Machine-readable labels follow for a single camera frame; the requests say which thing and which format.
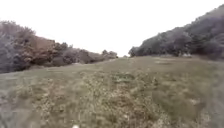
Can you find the dry green grass field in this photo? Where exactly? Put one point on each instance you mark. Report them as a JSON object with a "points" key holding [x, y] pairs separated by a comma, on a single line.
{"points": [[110, 90]]}

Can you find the robot's own part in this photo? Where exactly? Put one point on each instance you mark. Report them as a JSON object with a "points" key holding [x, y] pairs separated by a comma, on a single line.
{"points": [[75, 126]]}

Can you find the row of brownish bushes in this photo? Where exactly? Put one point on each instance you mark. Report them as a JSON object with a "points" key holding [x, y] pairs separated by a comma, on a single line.
{"points": [[36, 50]]}

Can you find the row of dark trees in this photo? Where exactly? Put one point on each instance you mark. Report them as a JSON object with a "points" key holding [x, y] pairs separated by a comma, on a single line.
{"points": [[193, 38]]}

